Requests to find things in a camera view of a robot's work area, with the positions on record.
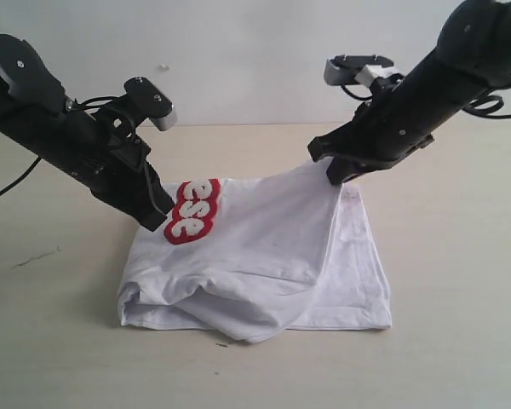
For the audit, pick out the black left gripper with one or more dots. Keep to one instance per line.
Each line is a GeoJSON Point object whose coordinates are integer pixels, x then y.
{"type": "Point", "coordinates": [113, 167]}

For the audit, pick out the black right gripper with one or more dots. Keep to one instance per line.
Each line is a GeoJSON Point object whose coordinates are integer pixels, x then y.
{"type": "Point", "coordinates": [392, 126]}

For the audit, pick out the white t-shirt red lettering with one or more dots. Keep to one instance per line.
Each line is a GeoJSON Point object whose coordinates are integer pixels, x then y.
{"type": "Point", "coordinates": [251, 258]}

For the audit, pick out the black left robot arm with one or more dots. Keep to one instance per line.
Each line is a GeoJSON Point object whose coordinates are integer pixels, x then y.
{"type": "Point", "coordinates": [32, 99]}

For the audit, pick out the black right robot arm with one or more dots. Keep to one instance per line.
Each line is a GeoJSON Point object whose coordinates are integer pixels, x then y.
{"type": "Point", "coordinates": [470, 62]}

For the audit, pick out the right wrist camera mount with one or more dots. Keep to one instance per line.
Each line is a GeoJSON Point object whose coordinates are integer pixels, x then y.
{"type": "Point", "coordinates": [375, 72]}

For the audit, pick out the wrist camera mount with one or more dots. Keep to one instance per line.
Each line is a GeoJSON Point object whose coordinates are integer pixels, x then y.
{"type": "Point", "coordinates": [142, 100]}
{"type": "Point", "coordinates": [375, 72]}

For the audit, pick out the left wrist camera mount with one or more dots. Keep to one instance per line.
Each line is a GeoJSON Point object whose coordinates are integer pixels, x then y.
{"type": "Point", "coordinates": [142, 100]}

